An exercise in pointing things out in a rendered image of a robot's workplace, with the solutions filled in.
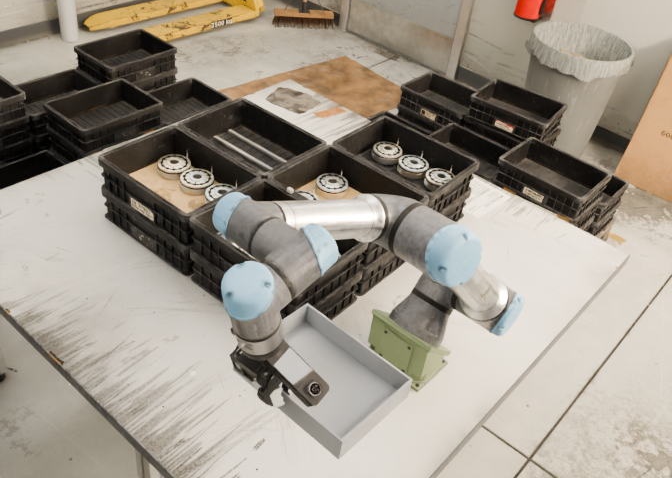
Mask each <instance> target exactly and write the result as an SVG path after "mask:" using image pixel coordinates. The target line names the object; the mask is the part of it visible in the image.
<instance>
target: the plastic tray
mask: <svg viewBox="0 0 672 478"><path fill-rule="evenodd" d="M282 322H283V327H284V340H285V341H286V342H287V343H288V344H289V345H290V346H291V347H292V348H293V349H294V350H295V351H296V352H297V353H298V354H299V355H300V356H301V357H302V358H303V359H304V360H305V361H306V362H307V363H308V364H309V365H310V366H311V367H312V368H313V369H314V370H315V371H316V372H317V373H318V374H319V375H320V376H321V377H322V378H323V379H324V380H325V381H326V382H327V383H328V384H329V387H330V388H329V391H328V393H327V394H326V395H325V396H324V397H323V399H322V400H321V401H320V402H319V404H318V405H316V406H312V407H307V406H306V405H305V404H304V403H303V402H302V401H301V400H300V399H299V398H297V397H296V396H295V395H294V394H293V393H292V395H291V396H289V395H288V394H287V393H286V392H285V391H283V388H282V383H281V384H280V385H279V386H280V387H281V389H282V391H281V396H283V401H285V404H284V405H282V406H280V407H277V408H278V409H279V410H280V411H282V412H283V413H284V414H285V415H286V416H288V417H289V418H290V419H291V420H292V421H293V422H295V423H296V424H297V425H298V426H299V427H301V428H302V429H303V430H304V431H305V432H306V433H308V434H309V435H310V436H311V437H312V438H314V439H315V440H316V441H317V442H318V443H319V444H321V445H322V446H323V447H324V448H325V449H327V450H328V451H329V452H330V453H331V454H332V455H334V456H335V457H336V458H337V459H338V460H339V459H340V458H341V457H342V456H344V455H345V454H346V453H347V452H348V451H349V450H350V449H351V448H352V447H353V446H354V445H356V444H357V443H358V442H359V441H360V440H361V439H362V438H363V437H364V436H365V435H367V434H368V433H369V432H370V431H371V430H372V429H373V428H374V427H375V426H376V425H378V424H379V423H380V422H381V421H382V420H383V419H384V418H385V417H386V416H387V415H388V414H390V413H391V412H392V411H393V410H394V409H395V408H396V407H397V406H398V405H399V404H401V403H402V402H403V401H404V400H405V399H406V398H407V397H408V394H409V391H410V387H411V384H412V380H413V379H411V378H410V377H409V376H407V375H406V374H404V373H403V372H402V371H400V370H399V369H398V368H396V367H395V366H393V365H392V364H391V363H389V362H388V361H387V360H385V359H384V358H382V357H381V356H380V355H378V354H377V353H376V352H374V351H373V350H371V349H370V348H369V347H367V346H366V345H365V344H363V343H362V342H360V341H359V340H358V339H356V338H355V337H354V336H352V335H351V334H349V333H348V332H347V331H345V330H344V329H343V328H341V327H340V326H338V325H337V324H336V323H334V322H333V321H332V320H330V319H329V318H327V317H326V316H325V315H323V314H322V313H321V312H319V311H318V310H316V309H315V308H314V307H312V306H311V305H310V304H308V303H307V304H305V305H304V306H302V307H301V308H299V309H298V310H296V311H295V312H293V313H292V314H290V315H289V316H287V317H286V318H284V319H283V320H282Z"/></svg>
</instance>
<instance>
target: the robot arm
mask: <svg viewBox="0 0 672 478"><path fill-rule="evenodd" d="M213 224H214V226H215V228H216V229H217V230H218V231H219V232H220V233H222V234H223V235H224V236H225V238H226V239H227V240H231V241H232V242H233V243H235V244H236V245H237V246H239V247H240V248H241V249H243V250H244V251H246V252H247V253H248V254H250V255H251V256H252V257H253V258H255V259H256V260H257V261H259V263H258V262H254V261H245V262H244V263H241V264H236V265H234V266H233V267H231V268H230V269H229V270H228V271H227V272H226V274H225V275H224V277H223V279H222V283H221V290H222V297H223V304H224V307H225V310H226V312H227V313H228V316H229V319H230V322H231V325H232V328H231V329H230V330H231V333H232V334H233V335H234V336H236V339H237V342H238V344H237V346H236V349H235V350H234V351H233V352H232V353H231V354H230V355H229V356H230V358H231V361H232V364H233V367H234V370H235V371H237V372H238V373H239V374H241V375H242V376H243V377H245V378H247V379H248V380H249V381H251V382H252V385H253V387H254V388H255V389H256V390H257V391H258V392H257V396H258V398H259V399H260V400H261V401H262V402H264V403H265V404H266V405H269V406H271V407H280V406H282V405H284V404H285V401H283V396H281V391H282V389H281V387H280V386H279V385H280V384H281V383H282V388H283V391H285V392H286V393H287V394H288V395H289V396H291V395H292V393H293V394H294V395H295V396H296V397H297V398H299V399H300V400H301V401H302V402H303V403H304V404H305V405H306V406H307V407H312V406H316V405H318V404H319V402H320V401H321V400H322V399H323V397H324V396H325V395H326V394H327V393H328V391H329V388H330V387H329V384H328V383H327V382H326V381H325V380H324V379H323V378H322V377H321V376H320V375H319V374H318V373H317V372H316V371H315V370H314V369H313V368H312V367H311V366H310V365H309V364H308V363H307V362H306V361H305V360H304V359H303V358H302V357H301V356H300V355H299V354H298V353H297V352H296V351H295V350H294V349H293V348H292V347H291V346H290V345H289V344H288V343H287V342H286V341H285V340H284V327H283V322H282V318H281V314H280V310H282V309H283V308H284V307H285V306H286V305H288V304H289V303H290V302H291V301H292V300H293V299H294V298H295V297H297V296H298V295H299V294H300V293H301V292H303V291H304V290H305V289H306V288H307V287H308V286H310V285H311V284H312V283H313V282H314V281H315V280H317V279H318V278H319V277H322V276H323V275H324V272H326V271H327V270H328V269H329V268H330V267H331V266H332V265H333V264H334V263H335V262H336V261H337V259H338V256H339V252H338V247H337V244H336V242H335V240H340V239H351V238H355V239H356V240H358V241H360V242H373V243H375V244H378V245H380V246H382V247H383V248H385V249H387V250H388V251H390V252H392V253H393V254H395V255H396V256H398V257H400V258H401V259H403V260H404V261H406V262H407V263H409V264H411V265H412V266H414V267H415V268H417V269H418V270H420V271H421V272H422V274H421V276H420V278H419V279H418V281H417V283H416V284H415V286H414V288H413V289H412V291H411V293H410V294H409V295H408V296H407V297H406V298H405V299H404V300H403V301H401V302H400V303H399V304H398V305H397V306H396V307H394V308H393V309H392V311H391V313H390V314H389V318H390V319H391V320H392V321H394V322H395V323H396V324H398V325H399V326H400V327H402V328H403V329H405V330H406V331H408V332H409V333H411V334H412V335H414V336H416V337H417V338H419V339H421V340H423V341H424V342H426V343H428V344H430V345H432V346H435V347H438V348H439V347H440V345H441V344H442V342H443V340H444V335H445V331H446V327H447V323H448V319H449V317H450V315H451V313H452V312H453V310H454V309H455V310H456V311H458V312H460V313H461V314H463V315H464V316H466V317H467V318H469V319H470V320H472V321H473V322H475V323H477V324H478V325H480V326H481V327H483V328H484V329H486V330H487V331H489V333H492V334H494V335H496V336H502V335H504V334H505V333H506V332H507V331H508V330H509V329H510V328H511V326H512V325H513V324H514V322H515V321H516V319H517V318H518V316H519V314H520V312H521V310H522V308H523V306H524V297H523V296H522V295H520V294H519V293H518V292H517V291H516V292H515V291H514V290H512V289H510V288H509V287H507V286H506V285H505V283H504V282H503V281H502V280H501V279H500V278H499V277H498V276H496V275H494V274H491V273H487V271H486V270H485V269H484V268H483V267H482V265H481V264H480V261H481V257H482V254H481V252H482V243H481V241H480V239H479V237H478V236H477V235H476V234H475V233H473V232H472V231H471V230H470V229H469V228H467V227H465V226H463V225H460V224H458V223H456V222H454V221H452V220H451V219H449V218H447V217H445V216H443V215H442V214H440V213H438V212H436V211H434V210H433V209H431V208H429V207H427V206H425V205H423V204H422V203H420V202H418V201H416V200H414V199H411V198H407V197H403V196H397V195H388V194H360V195H357V196H356V197H354V198H353V199H343V200H299V201H260V202H257V201H253V200H252V199H251V198H250V197H249V196H245V195H244V194H242V193H239V192H232V193H229V194H227V195H225V196H224V197H223V198H222V199H221V200H220V201H219V202H218V203H217V205H216V207H215V210H214V211H213ZM239 348H240V349H239ZM238 349H239V350H238ZM237 350H238V351H237ZM235 354H236V357H235ZM235 363H237V364H238V365H239V366H240V369H241V370H240V369H239V368H237V367H236V365H235ZM254 380H255V381H257V383H256V382H253V381H254Z"/></svg>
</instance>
